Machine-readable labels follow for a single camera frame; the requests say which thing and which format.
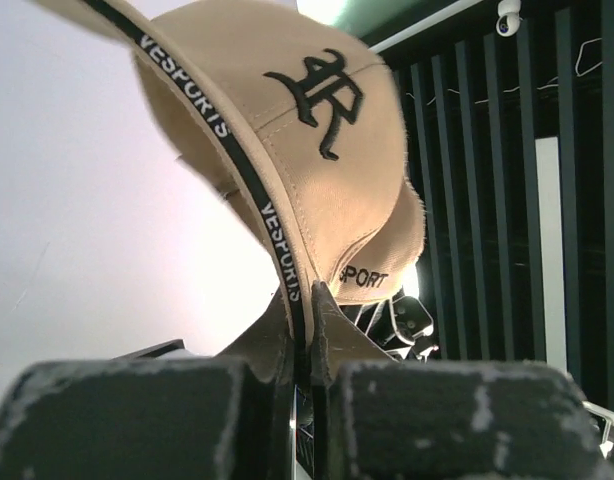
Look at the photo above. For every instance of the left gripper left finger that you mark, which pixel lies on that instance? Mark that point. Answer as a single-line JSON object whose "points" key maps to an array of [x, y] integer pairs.
{"points": [[265, 445]]}

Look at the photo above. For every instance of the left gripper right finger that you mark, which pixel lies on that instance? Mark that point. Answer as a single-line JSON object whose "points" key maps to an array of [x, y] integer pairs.
{"points": [[338, 349]]}

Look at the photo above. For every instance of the beige baseball cap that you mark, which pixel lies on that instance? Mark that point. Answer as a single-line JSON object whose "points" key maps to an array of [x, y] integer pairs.
{"points": [[297, 125]]}

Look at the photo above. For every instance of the white ceiling security camera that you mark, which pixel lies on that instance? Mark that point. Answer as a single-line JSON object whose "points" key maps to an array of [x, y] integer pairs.
{"points": [[509, 19]]}

